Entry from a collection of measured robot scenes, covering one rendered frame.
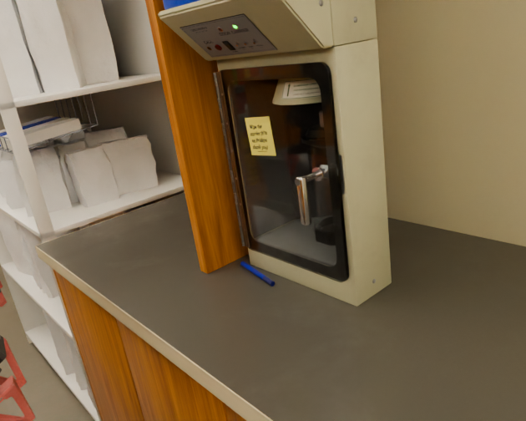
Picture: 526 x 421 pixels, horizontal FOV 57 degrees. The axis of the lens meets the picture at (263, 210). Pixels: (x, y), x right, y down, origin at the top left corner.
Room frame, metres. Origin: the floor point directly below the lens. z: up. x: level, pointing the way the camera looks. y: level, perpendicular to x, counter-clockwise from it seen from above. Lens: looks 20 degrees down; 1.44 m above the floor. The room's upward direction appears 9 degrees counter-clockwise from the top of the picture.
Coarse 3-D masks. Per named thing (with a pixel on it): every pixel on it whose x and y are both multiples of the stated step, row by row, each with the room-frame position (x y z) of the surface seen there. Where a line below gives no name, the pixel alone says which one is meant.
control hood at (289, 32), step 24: (216, 0) 0.82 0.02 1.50; (240, 0) 0.78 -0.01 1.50; (264, 0) 0.75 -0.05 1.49; (288, 0) 0.74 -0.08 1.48; (312, 0) 0.77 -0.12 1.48; (168, 24) 0.97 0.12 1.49; (264, 24) 0.81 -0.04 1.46; (288, 24) 0.77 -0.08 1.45; (312, 24) 0.76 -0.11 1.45; (288, 48) 0.83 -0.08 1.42; (312, 48) 0.80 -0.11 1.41
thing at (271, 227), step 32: (288, 64) 0.86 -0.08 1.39; (320, 64) 0.80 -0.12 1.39; (256, 96) 0.93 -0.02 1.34; (288, 96) 0.86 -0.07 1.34; (320, 96) 0.81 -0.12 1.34; (288, 128) 0.87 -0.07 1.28; (320, 128) 0.81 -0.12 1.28; (256, 160) 0.96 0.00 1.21; (288, 160) 0.88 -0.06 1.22; (320, 160) 0.82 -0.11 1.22; (256, 192) 0.97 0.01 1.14; (288, 192) 0.89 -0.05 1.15; (320, 192) 0.82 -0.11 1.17; (256, 224) 0.98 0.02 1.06; (288, 224) 0.90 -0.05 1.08; (320, 224) 0.83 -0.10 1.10; (288, 256) 0.91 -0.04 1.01; (320, 256) 0.84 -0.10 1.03
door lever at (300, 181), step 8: (304, 176) 0.79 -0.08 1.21; (312, 176) 0.81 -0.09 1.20; (320, 176) 0.82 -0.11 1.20; (296, 184) 0.79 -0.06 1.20; (304, 184) 0.79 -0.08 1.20; (304, 192) 0.79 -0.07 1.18; (304, 200) 0.79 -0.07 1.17; (304, 208) 0.79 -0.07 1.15; (304, 216) 0.79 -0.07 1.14; (304, 224) 0.79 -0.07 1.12
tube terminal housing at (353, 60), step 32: (352, 0) 0.82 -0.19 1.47; (352, 32) 0.82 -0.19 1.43; (224, 64) 1.02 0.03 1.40; (256, 64) 0.94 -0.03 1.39; (352, 64) 0.82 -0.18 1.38; (352, 96) 0.81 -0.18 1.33; (352, 128) 0.81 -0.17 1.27; (352, 160) 0.80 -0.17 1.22; (352, 192) 0.80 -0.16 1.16; (384, 192) 0.85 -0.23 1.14; (352, 224) 0.79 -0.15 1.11; (384, 224) 0.85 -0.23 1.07; (256, 256) 1.02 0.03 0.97; (352, 256) 0.79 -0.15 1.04; (384, 256) 0.85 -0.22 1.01; (320, 288) 0.86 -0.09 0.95; (352, 288) 0.80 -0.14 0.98
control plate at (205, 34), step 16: (240, 16) 0.82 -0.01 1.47; (192, 32) 0.95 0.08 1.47; (208, 32) 0.92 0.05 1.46; (224, 32) 0.89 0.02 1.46; (240, 32) 0.86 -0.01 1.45; (256, 32) 0.83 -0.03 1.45; (224, 48) 0.94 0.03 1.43; (240, 48) 0.91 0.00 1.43; (256, 48) 0.88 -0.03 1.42; (272, 48) 0.85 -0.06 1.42
